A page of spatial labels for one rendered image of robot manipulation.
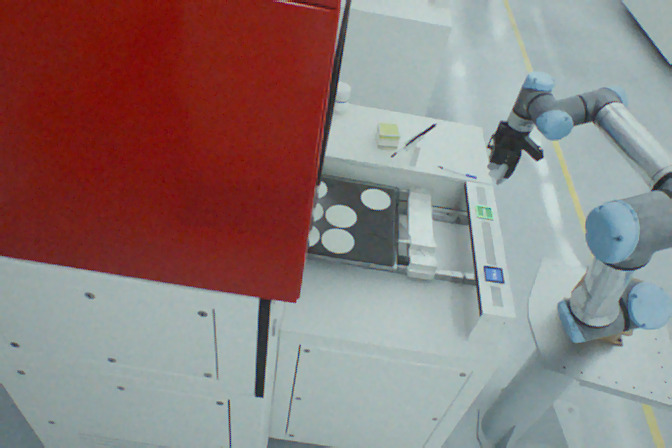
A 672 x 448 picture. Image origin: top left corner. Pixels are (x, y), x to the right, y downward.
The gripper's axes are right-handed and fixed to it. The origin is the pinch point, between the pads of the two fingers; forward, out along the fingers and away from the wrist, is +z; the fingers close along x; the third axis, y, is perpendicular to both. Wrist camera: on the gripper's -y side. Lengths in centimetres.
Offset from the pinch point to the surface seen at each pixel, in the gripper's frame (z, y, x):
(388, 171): 15.6, 32.1, -14.9
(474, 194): 13.8, 2.9, -8.3
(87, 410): 51, 107, 66
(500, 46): 111, -88, -349
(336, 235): 20, 47, 15
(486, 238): 14.1, 0.9, 11.3
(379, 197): 19.9, 34.0, -5.7
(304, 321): 28, 52, 42
